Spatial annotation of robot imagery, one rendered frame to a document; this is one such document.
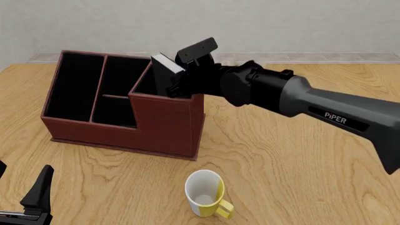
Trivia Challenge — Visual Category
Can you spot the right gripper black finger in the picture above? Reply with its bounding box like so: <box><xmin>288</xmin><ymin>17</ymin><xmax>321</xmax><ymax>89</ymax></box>
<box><xmin>165</xmin><ymin>74</ymin><xmax>189</xmax><ymax>99</ymax></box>

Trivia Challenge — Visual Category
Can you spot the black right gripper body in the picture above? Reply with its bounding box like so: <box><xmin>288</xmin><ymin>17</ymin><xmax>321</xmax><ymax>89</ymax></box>
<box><xmin>178</xmin><ymin>61</ymin><xmax>224</xmax><ymax>99</ymax></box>

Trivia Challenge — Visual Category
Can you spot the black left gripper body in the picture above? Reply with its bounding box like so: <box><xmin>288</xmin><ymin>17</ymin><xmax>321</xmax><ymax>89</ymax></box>
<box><xmin>0</xmin><ymin>206</ymin><xmax>53</xmax><ymax>225</ymax></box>

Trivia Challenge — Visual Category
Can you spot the black book with white pages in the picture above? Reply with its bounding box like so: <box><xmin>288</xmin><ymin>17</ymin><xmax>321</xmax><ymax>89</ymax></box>
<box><xmin>150</xmin><ymin>52</ymin><xmax>186</xmax><ymax>96</ymax></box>

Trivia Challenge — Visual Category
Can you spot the red-brown desk caddy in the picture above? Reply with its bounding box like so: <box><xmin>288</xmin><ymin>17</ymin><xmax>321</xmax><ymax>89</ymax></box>
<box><xmin>41</xmin><ymin>49</ymin><xmax>206</xmax><ymax>162</ymax></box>

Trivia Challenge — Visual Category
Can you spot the small flat plate on stalk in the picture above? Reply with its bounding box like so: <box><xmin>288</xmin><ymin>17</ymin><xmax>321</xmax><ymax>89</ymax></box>
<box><xmin>175</xmin><ymin>36</ymin><xmax>218</xmax><ymax>68</ymax></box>

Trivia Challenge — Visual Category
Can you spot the white and yellow mug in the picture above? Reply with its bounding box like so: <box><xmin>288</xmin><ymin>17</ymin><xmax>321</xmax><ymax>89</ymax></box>
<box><xmin>184</xmin><ymin>169</ymin><xmax>235</xmax><ymax>220</ymax></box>

